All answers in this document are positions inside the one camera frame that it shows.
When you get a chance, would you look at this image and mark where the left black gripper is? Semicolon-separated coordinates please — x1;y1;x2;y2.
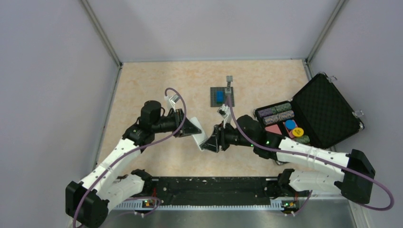
153;108;202;138

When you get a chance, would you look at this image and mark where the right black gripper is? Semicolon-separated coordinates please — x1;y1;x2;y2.
202;120;255;152

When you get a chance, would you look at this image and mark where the white remote control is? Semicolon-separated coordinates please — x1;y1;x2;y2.
189;117;208;151

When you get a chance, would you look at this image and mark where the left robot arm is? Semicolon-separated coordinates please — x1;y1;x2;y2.
65;100;202;228

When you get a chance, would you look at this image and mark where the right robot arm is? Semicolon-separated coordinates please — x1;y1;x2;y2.
200;115;375;204

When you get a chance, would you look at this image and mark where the grey lego baseplate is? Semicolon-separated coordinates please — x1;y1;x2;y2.
210;87;226;107

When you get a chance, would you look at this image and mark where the blue lego brick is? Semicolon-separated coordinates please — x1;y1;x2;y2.
215;91;225;104

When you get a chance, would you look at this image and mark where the pink card deck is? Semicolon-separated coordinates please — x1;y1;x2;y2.
265;124;283;135

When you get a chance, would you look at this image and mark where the grey lego tower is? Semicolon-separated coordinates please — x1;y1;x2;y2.
225;76;233;96

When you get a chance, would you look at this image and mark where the blue round chip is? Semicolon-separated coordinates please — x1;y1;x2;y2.
285;120;297;130

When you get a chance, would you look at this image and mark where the yellow dealer button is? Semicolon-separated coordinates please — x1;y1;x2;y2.
292;127;305;137

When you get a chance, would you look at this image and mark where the black poker chip case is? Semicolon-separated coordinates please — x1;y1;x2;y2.
253;72;365;149

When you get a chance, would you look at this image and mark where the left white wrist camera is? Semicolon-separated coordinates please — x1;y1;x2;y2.
164;95;180;110

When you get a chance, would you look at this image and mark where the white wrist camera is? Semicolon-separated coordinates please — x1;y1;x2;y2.
217;104;232;127
164;95;180;110

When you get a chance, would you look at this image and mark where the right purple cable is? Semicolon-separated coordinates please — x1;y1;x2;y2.
224;94;395;216

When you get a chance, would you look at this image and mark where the purple cable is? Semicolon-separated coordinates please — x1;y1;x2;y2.
71;87;187;228
224;94;395;216

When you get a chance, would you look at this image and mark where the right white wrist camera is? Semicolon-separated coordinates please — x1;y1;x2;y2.
217;104;232;127

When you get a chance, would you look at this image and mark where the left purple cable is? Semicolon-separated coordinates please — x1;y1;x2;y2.
71;87;187;228

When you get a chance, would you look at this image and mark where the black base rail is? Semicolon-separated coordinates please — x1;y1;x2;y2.
141;177;296;206

